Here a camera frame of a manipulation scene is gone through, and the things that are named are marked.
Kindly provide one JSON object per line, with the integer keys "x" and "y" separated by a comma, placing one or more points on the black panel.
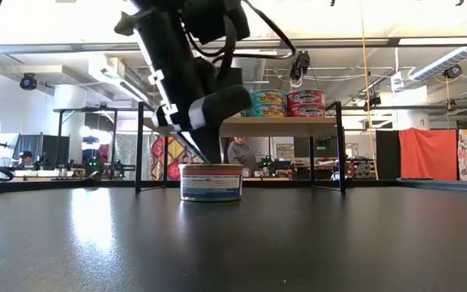
{"x": 387, "y": 154}

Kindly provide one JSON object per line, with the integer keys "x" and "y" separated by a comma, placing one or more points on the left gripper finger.
{"x": 189, "y": 142}
{"x": 221, "y": 107}

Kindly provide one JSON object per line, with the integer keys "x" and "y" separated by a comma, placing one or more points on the colourful patchwork quilt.
{"x": 168, "y": 154}

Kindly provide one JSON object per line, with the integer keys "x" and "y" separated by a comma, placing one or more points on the white ribbed ceiling duct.
{"x": 440, "y": 63}

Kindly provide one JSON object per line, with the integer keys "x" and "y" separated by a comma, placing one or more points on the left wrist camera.
{"x": 213, "y": 18}

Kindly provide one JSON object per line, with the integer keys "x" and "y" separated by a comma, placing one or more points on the orange cloth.
{"x": 428, "y": 154}

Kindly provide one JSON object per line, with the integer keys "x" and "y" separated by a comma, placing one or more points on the red label can silver lid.
{"x": 306, "y": 110}
{"x": 305, "y": 97}

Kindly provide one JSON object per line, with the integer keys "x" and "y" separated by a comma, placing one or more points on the black table frame rails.
{"x": 371, "y": 183}

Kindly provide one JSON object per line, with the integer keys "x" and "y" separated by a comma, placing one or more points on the teal label can silver lid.
{"x": 268, "y": 97}
{"x": 266, "y": 111}

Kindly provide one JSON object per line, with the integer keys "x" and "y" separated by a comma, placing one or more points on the wooden shelf black metal frame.
{"x": 278, "y": 126}

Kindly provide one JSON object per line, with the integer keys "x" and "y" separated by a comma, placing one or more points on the blue grey partition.
{"x": 43, "y": 148}

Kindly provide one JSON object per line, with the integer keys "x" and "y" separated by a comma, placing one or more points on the gold-lid tuna can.
{"x": 211, "y": 182}

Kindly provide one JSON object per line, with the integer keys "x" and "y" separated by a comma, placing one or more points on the silver ribbed ceiling duct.
{"x": 254, "y": 69}

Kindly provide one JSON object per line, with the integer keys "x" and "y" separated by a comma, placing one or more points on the white ceiling air duct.
{"x": 112, "y": 73}

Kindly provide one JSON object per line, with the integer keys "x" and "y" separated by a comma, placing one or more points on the small black robot arm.
{"x": 266, "y": 163}
{"x": 92, "y": 163}
{"x": 120, "y": 166}

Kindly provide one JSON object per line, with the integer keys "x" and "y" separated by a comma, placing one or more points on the black table mat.
{"x": 233, "y": 243}

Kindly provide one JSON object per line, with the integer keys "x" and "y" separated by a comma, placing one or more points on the person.
{"x": 25, "y": 157}
{"x": 241, "y": 154}

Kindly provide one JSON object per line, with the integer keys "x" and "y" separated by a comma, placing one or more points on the black rack frame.
{"x": 87, "y": 108}

